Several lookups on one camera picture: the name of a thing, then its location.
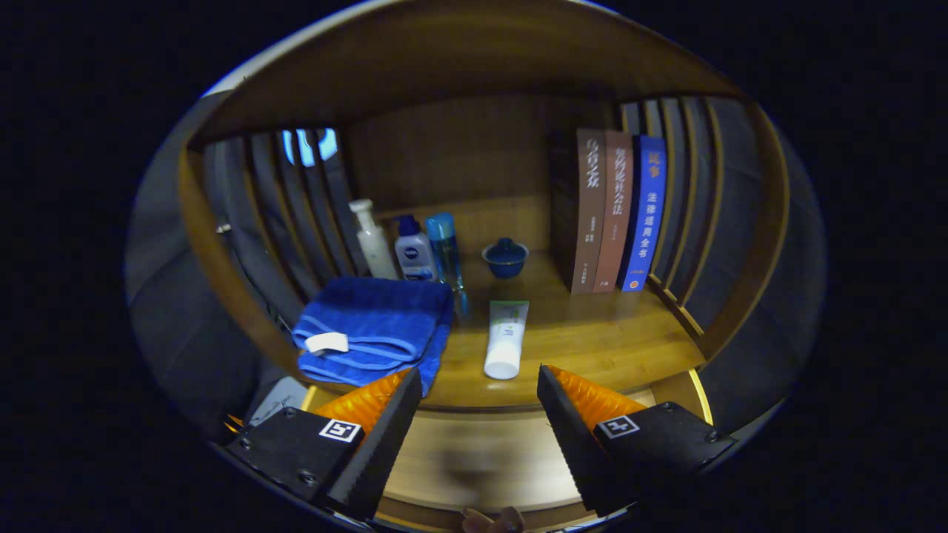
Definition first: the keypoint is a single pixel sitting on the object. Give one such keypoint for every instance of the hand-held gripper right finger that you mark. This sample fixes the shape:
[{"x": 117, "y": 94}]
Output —
[{"x": 578, "y": 444}]

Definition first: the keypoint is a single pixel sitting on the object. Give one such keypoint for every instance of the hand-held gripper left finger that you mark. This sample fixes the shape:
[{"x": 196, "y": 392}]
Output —
[{"x": 370, "y": 451}]

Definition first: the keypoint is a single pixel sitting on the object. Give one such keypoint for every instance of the wooden drawer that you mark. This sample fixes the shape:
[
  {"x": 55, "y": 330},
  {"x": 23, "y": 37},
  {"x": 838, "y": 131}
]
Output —
[{"x": 481, "y": 459}]

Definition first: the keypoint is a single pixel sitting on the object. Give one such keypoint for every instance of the white and green tube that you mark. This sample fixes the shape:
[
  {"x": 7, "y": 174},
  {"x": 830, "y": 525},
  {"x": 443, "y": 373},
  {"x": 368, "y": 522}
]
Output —
[{"x": 505, "y": 348}]

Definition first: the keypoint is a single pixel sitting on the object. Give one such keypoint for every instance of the wooden countertop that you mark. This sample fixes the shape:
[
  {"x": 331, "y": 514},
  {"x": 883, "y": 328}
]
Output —
[{"x": 592, "y": 340}]

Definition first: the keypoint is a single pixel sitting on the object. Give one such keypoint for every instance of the wooden cabinet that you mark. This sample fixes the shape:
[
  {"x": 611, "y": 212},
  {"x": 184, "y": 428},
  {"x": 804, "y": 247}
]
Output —
[{"x": 459, "y": 59}]

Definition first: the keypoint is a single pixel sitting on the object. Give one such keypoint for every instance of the folded blue towel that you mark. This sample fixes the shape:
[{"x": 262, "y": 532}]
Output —
[{"x": 378, "y": 326}]

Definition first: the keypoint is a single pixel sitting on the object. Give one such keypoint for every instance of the blue lidded teacup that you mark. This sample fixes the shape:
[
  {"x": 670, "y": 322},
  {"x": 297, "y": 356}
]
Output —
[{"x": 506, "y": 260}]

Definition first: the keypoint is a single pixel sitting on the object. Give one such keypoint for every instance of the white bottle with blue cap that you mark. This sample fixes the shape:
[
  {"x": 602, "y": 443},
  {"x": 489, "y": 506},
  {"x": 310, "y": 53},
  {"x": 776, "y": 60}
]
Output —
[{"x": 413, "y": 255}]

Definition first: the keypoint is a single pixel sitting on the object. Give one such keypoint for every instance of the white pump bottle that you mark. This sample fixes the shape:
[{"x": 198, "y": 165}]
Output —
[{"x": 374, "y": 248}]

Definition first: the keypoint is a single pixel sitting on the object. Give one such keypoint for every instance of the teal slim bottle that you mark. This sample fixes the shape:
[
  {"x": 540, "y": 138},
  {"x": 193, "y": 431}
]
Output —
[{"x": 446, "y": 248}]

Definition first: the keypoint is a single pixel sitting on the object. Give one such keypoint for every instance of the dark brown book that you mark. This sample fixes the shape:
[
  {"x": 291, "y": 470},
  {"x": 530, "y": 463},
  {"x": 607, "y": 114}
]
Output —
[{"x": 589, "y": 215}]

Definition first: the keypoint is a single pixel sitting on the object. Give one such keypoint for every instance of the reddish brown book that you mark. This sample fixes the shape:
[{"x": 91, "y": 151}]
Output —
[{"x": 613, "y": 215}]

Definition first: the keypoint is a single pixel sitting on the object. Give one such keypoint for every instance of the blue book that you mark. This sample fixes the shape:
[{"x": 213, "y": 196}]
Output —
[{"x": 646, "y": 215}]

